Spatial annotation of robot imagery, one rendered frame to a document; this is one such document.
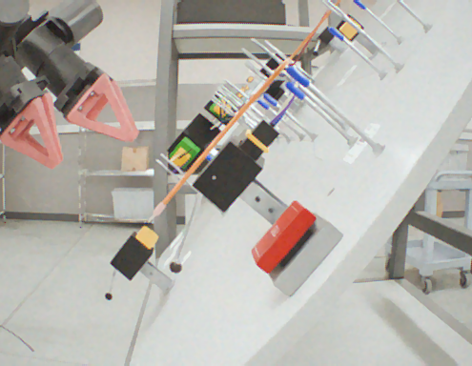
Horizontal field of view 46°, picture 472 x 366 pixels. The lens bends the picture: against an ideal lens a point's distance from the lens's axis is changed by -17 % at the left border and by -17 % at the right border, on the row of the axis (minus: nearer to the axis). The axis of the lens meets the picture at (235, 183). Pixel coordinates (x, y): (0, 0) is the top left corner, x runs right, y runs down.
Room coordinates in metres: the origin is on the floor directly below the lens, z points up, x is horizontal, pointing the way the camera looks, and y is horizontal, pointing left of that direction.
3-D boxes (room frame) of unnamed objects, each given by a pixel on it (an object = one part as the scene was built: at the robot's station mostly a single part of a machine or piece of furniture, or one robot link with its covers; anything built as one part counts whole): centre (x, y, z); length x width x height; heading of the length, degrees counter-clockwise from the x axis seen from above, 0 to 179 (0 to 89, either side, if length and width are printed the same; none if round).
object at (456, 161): (4.63, -1.58, 0.96); 0.60 x 0.42 x 0.33; 7
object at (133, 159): (7.74, 1.19, 0.82); 0.41 x 0.33 x 0.29; 4
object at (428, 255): (4.68, -1.57, 0.47); 1.10 x 0.51 x 0.94; 7
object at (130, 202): (7.74, 1.18, 0.29); 0.60 x 0.42 x 0.33; 94
